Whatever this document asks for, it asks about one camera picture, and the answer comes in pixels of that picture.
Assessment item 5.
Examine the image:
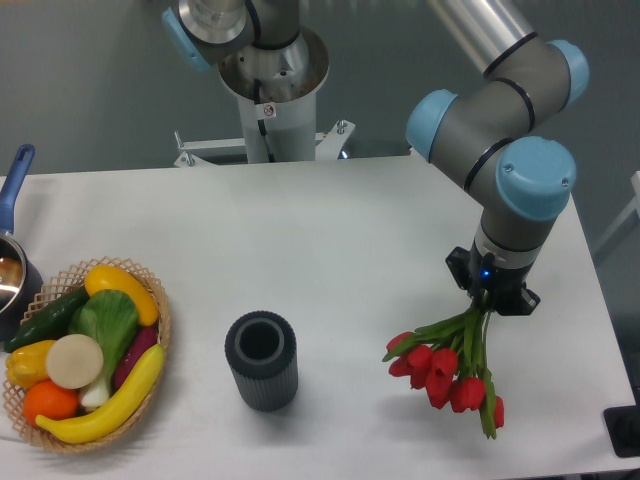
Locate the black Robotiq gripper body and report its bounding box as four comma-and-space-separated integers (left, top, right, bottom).
445, 246, 540, 316

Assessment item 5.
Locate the red tulip bouquet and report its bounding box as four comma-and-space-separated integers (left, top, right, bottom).
383, 293, 505, 440

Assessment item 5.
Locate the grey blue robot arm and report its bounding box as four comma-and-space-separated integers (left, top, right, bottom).
162, 1, 589, 316

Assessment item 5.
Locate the dark grey ribbed vase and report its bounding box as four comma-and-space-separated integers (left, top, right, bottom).
224, 311, 299, 412

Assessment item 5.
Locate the black device at edge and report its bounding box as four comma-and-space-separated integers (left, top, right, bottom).
603, 405, 639, 458

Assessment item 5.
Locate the purple sweet potato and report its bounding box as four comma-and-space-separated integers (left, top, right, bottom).
112, 326, 157, 391

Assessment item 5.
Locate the green bok choy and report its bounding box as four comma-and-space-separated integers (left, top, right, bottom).
68, 290, 138, 412

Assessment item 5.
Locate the yellow squash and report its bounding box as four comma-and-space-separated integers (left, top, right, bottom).
84, 264, 160, 327

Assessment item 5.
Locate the yellow banana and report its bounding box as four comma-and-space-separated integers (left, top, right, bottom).
36, 344, 165, 444

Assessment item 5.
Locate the woven wicker basket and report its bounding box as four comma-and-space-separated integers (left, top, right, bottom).
3, 257, 171, 454

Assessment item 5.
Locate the beige round disc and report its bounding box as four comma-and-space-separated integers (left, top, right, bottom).
45, 334, 104, 390

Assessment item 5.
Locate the green cucumber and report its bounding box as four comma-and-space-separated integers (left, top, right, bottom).
4, 286, 89, 353

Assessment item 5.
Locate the orange fruit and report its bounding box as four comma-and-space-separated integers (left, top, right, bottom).
22, 380, 79, 427

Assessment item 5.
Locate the yellow bell pepper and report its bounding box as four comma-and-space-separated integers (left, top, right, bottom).
5, 340, 56, 390

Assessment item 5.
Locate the white frame at right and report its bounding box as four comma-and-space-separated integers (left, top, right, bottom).
592, 171, 639, 267

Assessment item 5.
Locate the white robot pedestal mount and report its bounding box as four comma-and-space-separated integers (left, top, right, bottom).
174, 26, 355, 167

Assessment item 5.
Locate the blue handled saucepan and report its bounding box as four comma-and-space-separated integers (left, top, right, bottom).
1, 144, 43, 342

